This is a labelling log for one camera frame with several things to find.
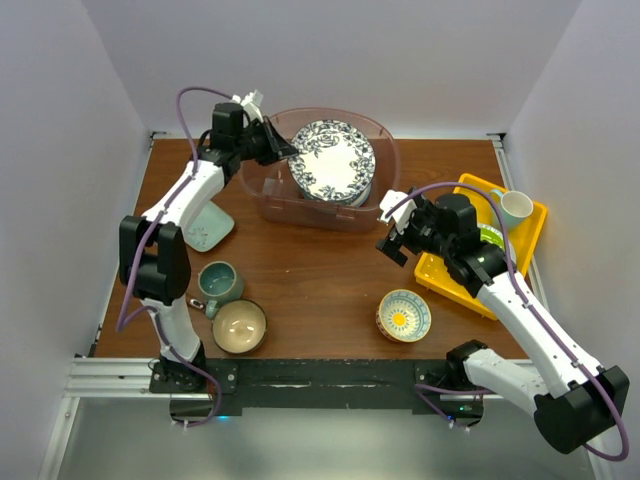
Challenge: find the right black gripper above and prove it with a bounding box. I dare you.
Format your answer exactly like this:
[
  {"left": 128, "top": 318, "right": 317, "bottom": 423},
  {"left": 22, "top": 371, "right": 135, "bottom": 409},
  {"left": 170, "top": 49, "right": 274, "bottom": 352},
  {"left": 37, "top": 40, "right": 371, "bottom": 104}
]
[{"left": 377, "top": 187, "right": 453, "bottom": 266}]

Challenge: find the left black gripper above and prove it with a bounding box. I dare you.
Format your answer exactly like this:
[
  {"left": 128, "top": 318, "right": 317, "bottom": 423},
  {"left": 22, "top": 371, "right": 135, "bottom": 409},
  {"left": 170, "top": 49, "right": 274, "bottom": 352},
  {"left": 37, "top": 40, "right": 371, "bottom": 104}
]
[{"left": 234, "top": 115, "right": 298, "bottom": 166}]

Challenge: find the blue floral plate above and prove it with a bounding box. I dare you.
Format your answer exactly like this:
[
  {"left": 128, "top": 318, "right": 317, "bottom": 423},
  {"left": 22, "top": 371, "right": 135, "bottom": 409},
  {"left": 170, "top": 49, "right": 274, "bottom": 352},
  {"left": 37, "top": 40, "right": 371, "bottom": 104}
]
[{"left": 288, "top": 119, "right": 376, "bottom": 200}]

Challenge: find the green rim lettered plate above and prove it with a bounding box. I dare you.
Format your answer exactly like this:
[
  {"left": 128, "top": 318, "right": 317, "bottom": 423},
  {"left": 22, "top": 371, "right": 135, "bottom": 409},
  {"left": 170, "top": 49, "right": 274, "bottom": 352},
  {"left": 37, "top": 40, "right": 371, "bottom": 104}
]
[{"left": 299, "top": 185, "right": 372, "bottom": 207}]

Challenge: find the mint green rectangular dish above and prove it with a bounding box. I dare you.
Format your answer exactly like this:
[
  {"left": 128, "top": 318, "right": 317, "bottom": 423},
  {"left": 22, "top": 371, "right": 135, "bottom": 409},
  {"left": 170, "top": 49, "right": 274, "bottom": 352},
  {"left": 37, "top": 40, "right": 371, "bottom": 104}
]
[{"left": 184, "top": 201, "right": 235, "bottom": 253}]

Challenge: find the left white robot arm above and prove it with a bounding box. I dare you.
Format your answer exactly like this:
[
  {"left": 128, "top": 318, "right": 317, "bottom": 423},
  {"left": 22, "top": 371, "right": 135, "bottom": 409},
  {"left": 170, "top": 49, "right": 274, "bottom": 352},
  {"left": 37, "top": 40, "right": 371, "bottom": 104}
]
[{"left": 119, "top": 93, "right": 297, "bottom": 392}]

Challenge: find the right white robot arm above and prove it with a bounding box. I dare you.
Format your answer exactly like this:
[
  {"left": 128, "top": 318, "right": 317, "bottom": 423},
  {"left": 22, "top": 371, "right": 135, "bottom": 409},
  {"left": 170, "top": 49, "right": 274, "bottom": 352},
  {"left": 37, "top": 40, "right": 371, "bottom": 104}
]
[{"left": 377, "top": 188, "right": 630, "bottom": 462}]

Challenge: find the green plate white rim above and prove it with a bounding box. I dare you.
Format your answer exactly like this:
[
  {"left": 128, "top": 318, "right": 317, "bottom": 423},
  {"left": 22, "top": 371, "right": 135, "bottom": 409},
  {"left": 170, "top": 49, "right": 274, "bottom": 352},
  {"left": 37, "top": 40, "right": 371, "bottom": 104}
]
[{"left": 477, "top": 222, "right": 517, "bottom": 267}]

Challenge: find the yellow flower patterned bowl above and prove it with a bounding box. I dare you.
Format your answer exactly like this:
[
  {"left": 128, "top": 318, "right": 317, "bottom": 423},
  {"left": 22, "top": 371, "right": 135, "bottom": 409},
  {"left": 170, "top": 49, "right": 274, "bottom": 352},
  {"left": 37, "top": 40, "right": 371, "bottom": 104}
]
[{"left": 375, "top": 289, "right": 432, "bottom": 343}]

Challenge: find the light blue mug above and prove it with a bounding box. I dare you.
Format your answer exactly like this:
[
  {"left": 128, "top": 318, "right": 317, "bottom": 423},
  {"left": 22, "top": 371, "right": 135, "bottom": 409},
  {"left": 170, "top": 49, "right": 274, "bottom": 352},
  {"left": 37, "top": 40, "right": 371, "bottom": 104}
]
[{"left": 490, "top": 189, "right": 534, "bottom": 231}]

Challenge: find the teal ceramic cup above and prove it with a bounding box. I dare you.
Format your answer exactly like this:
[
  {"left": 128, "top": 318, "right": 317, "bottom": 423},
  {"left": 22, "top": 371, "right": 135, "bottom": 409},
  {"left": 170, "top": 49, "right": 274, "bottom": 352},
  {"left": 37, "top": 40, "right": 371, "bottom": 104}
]
[{"left": 197, "top": 261, "right": 245, "bottom": 319}]

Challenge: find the brown beige bowl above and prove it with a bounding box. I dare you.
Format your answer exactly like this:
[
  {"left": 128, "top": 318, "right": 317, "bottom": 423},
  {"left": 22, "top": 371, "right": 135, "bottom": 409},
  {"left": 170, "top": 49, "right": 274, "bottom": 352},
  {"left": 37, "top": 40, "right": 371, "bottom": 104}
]
[{"left": 212, "top": 299, "right": 268, "bottom": 355}]

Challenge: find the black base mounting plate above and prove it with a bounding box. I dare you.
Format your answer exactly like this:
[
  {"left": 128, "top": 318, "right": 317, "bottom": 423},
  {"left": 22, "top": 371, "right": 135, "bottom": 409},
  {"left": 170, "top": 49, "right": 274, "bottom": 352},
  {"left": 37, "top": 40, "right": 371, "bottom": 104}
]
[{"left": 149, "top": 358, "right": 473, "bottom": 420}]

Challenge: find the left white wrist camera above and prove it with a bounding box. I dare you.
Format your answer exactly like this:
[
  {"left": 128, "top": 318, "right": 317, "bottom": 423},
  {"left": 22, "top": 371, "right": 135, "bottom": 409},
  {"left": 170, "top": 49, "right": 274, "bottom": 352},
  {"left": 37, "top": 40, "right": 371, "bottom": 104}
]
[{"left": 231, "top": 90, "right": 264, "bottom": 122}]

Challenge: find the brown handled small spoon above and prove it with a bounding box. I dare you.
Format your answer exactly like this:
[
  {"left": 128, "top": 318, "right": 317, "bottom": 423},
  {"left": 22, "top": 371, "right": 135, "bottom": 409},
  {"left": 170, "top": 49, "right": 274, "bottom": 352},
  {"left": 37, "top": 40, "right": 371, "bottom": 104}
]
[{"left": 187, "top": 298, "right": 206, "bottom": 310}]

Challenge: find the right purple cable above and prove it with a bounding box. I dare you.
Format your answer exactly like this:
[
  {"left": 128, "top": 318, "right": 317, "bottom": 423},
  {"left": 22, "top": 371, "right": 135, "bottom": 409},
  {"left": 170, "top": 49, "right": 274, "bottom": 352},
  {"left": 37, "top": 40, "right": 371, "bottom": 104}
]
[{"left": 382, "top": 182, "right": 630, "bottom": 462}]

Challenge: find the purple cable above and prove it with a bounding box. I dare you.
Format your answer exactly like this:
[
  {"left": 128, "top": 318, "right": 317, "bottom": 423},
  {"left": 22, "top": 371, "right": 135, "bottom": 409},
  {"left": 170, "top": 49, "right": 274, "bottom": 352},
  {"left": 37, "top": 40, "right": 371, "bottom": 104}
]
[
  {"left": 115, "top": 86, "right": 241, "bottom": 334},
  {"left": 382, "top": 182, "right": 630, "bottom": 462}
]

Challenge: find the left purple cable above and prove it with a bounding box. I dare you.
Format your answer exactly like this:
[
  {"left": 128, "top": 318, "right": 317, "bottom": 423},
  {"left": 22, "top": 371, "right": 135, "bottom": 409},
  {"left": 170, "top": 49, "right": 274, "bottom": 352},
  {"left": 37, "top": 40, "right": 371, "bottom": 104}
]
[{"left": 115, "top": 86, "right": 241, "bottom": 334}]

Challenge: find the aluminium frame rail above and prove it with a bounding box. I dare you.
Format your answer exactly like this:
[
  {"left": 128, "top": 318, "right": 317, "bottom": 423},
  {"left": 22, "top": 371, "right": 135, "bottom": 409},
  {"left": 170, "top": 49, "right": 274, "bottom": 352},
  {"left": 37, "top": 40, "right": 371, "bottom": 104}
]
[{"left": 38, "top": 358, "right": 175, "bottom": 479}]

